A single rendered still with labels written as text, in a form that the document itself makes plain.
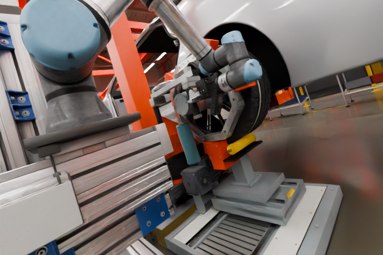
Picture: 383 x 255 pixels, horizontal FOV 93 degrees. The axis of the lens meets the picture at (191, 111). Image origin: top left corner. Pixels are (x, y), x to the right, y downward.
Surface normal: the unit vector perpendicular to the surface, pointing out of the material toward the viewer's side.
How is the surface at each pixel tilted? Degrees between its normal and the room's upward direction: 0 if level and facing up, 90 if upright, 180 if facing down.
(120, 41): 90
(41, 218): 90
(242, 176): 90
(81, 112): 72
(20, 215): 90
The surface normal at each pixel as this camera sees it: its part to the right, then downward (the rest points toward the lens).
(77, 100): 0.40, -0.47
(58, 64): 0.05, 0.97
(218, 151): -0.72, 0.22
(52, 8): 0.49, -0.09
